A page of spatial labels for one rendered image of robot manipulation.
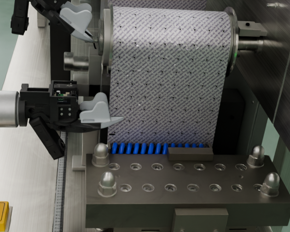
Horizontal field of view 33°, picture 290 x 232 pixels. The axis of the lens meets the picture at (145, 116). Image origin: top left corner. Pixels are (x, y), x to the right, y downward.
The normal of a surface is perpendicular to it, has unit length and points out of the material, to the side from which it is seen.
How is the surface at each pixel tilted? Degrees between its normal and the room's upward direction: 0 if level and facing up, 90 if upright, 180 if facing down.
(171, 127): 90
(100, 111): 90
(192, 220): 90
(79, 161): 0
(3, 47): 0
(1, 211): 0
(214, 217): 90
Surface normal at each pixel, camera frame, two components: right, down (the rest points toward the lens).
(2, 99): 0.11, -0.48
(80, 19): 0.10, 0.51
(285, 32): -0.99, -0.02
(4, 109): 0.13, 0.04
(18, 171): 0.08, -0.86
